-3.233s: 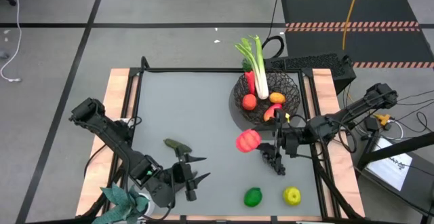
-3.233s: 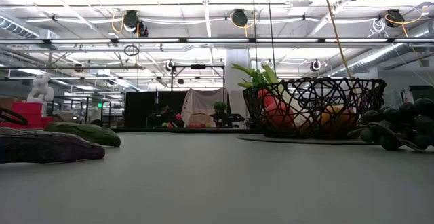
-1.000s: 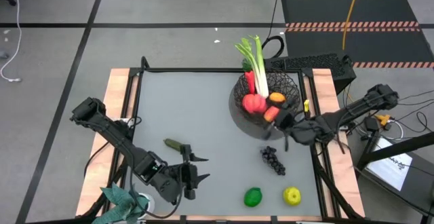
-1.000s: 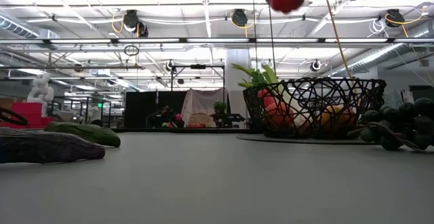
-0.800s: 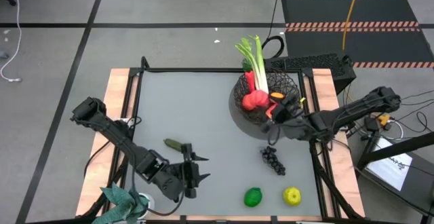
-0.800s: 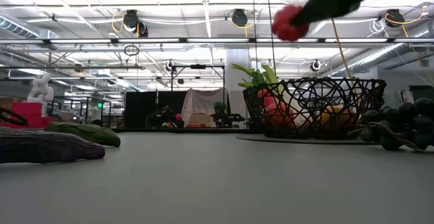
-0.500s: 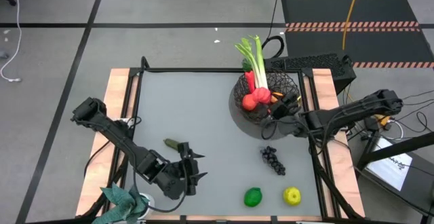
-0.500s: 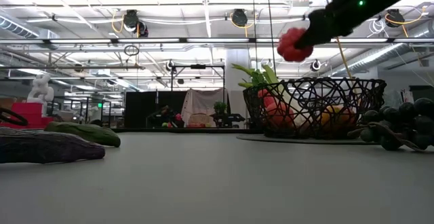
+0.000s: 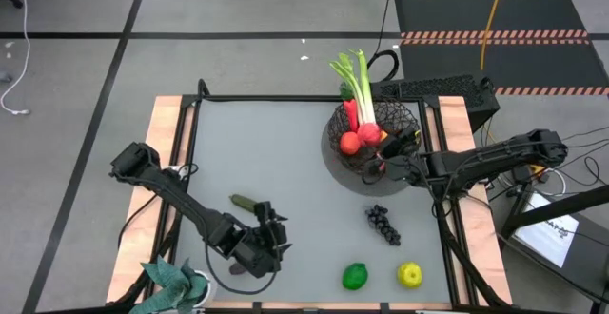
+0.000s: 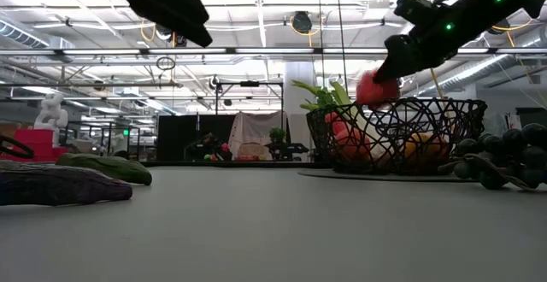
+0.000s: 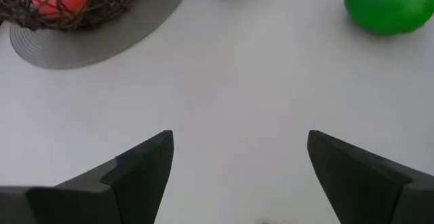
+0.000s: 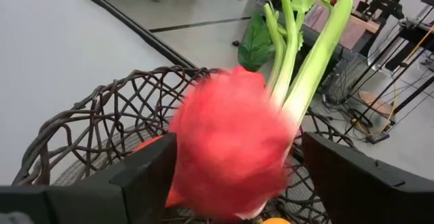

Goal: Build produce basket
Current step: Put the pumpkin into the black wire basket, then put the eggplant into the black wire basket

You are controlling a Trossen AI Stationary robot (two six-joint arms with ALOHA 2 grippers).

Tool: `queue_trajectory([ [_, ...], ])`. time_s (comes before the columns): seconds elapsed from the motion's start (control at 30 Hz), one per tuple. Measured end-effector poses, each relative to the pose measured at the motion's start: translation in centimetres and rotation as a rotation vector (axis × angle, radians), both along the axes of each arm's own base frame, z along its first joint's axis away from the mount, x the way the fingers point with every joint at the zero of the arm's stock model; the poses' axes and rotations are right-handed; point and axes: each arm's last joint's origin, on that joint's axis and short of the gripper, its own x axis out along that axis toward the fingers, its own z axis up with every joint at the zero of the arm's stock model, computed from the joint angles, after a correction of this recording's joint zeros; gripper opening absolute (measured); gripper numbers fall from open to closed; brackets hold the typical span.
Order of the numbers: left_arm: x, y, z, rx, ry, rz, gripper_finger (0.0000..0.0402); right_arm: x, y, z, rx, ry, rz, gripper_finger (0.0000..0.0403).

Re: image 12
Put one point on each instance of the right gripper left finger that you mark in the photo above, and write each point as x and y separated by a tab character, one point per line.
135	190

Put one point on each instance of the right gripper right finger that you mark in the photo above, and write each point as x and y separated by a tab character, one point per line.
366	190

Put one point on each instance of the orange round fruit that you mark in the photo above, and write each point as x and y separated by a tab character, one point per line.
146	144

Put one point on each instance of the yellow orange lemon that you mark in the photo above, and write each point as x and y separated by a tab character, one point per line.
276	221

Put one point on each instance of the green white celery stalk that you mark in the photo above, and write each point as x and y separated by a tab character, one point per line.
305	68

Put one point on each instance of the black power strip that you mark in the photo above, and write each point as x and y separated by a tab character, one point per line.
378	138

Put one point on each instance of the black table frame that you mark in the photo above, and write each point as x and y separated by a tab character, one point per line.
135	25

